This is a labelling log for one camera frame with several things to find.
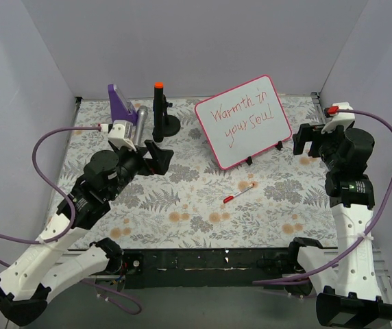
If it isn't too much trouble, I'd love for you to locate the purple wedge stand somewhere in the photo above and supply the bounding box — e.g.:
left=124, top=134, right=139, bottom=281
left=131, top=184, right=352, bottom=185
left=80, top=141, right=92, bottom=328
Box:
left=108, top=84, right=138, bottom=125

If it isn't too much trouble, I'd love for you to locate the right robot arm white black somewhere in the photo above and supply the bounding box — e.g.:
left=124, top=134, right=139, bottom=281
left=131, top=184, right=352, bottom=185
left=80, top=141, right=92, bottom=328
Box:
left=293, top=123, right=392, bottom=328

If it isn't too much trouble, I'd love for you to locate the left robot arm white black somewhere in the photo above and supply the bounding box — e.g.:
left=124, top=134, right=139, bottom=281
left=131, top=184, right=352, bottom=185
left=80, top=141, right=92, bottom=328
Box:
left=0, top=140, right=173, bottom=326

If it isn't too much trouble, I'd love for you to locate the black flashlight orange tip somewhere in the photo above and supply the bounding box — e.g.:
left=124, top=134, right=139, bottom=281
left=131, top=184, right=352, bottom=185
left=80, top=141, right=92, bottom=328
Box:
left=152, top=82, right=164, bottom=143

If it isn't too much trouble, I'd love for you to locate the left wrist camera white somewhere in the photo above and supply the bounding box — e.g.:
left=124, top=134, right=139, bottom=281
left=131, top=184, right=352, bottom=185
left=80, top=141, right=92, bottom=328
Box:
left=99, top=120, right=136, bottom=151

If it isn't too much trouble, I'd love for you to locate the silver microphone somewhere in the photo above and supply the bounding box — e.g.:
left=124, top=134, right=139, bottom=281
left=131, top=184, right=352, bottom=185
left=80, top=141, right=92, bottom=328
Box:
left=133, top=106, right=148, bottom=146

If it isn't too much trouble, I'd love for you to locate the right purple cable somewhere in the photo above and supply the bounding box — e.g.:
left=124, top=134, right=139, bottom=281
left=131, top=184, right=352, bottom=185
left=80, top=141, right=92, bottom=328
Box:
left=252, top=108, right=392, bottom=300

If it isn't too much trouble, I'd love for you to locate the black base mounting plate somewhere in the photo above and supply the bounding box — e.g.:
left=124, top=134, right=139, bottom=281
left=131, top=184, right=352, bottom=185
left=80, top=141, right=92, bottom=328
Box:
left=83, top=248, right=329, bottom=291

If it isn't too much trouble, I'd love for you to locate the black whiteboard foot right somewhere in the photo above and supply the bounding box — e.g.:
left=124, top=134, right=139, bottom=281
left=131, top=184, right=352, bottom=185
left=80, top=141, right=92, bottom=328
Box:
left=275, top=141, right=283, bottom=151

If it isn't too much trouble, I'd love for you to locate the pink framed whiteboard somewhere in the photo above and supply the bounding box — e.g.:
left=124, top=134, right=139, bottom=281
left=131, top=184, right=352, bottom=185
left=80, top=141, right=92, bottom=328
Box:
left=195, top=75, right=293, bottom=170

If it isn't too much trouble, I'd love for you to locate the white whiteboard marker pen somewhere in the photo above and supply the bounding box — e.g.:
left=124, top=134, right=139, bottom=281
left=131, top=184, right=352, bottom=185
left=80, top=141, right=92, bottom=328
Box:
left=234, top=184, right=254, bottom=198

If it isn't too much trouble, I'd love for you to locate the black round stand base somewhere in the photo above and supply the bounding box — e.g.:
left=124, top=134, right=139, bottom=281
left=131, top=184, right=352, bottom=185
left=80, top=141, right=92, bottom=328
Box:
left=162, top=97, right=181, bottom=137

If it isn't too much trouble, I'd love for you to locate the floral table mat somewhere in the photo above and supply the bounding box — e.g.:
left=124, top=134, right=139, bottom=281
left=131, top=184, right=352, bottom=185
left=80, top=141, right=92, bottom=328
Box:
left=73, top=98, right=337, bottom=249

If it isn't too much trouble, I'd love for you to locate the red marker cap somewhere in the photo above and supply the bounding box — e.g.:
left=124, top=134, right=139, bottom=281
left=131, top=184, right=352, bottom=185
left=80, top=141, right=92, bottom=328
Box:
left=223, top=195, right=234, bottom=204

